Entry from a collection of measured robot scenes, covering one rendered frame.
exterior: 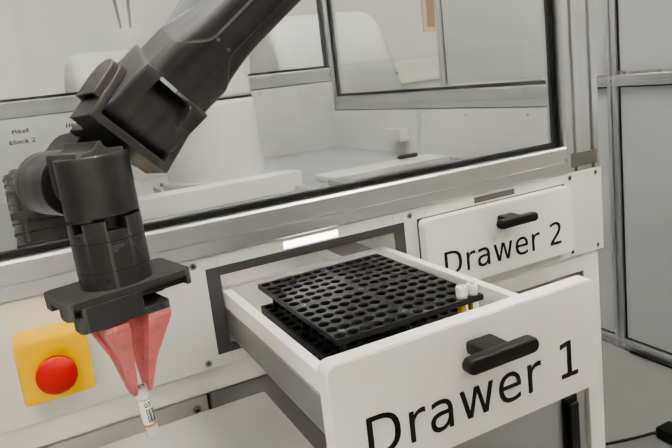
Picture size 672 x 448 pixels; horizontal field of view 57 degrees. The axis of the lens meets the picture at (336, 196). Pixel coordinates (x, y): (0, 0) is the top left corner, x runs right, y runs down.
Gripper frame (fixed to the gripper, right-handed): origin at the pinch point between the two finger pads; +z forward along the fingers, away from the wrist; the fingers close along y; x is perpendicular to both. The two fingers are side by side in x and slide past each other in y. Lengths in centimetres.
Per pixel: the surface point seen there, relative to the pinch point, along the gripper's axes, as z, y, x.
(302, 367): 2.9, -13.4, 4.5
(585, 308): 2.1, -36.4, 19.5
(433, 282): 1.7, -34.2, 2.1
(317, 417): 6.7, -12.5, 7.1
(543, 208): 2, -69, -6
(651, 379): 93, -185, -47
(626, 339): 89, -201, -64
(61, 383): 3.8, 2.9, -15.9
